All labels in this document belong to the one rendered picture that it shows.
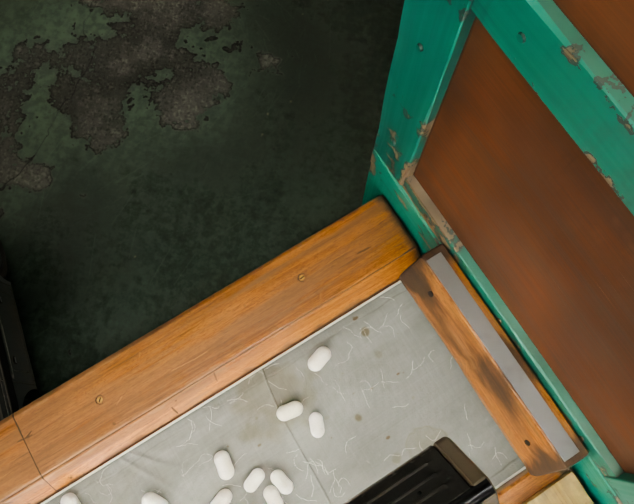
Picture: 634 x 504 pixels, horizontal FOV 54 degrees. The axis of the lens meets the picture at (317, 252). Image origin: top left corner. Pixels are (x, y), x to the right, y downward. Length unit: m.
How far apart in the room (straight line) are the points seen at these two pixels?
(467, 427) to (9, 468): 0.60
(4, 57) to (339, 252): 1.46
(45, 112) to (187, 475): 1.33
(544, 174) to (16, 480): 0.73
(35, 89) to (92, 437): 1.32
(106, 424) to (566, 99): 0.68
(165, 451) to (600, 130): 0.67
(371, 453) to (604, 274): 0.43
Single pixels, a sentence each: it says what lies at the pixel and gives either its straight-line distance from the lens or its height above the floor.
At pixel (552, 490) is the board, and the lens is 0.88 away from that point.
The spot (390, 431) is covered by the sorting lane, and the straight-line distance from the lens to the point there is 0.87.
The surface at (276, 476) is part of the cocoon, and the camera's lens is 0.85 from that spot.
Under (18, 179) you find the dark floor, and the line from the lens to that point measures 1.92.
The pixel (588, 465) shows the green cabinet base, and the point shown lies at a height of 0.82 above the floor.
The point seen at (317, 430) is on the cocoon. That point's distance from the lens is 0.85.
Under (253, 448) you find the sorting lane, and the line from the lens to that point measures 0.87.
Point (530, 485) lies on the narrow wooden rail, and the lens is 0.89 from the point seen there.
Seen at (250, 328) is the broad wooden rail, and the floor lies 0.76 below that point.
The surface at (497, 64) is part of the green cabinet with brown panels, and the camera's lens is 0.53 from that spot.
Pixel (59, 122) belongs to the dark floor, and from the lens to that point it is 1.94.
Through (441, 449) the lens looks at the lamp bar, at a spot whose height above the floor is 1.06.
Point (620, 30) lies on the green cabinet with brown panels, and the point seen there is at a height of 1.30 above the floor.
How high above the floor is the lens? 1.61
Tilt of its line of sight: 75 degrees down
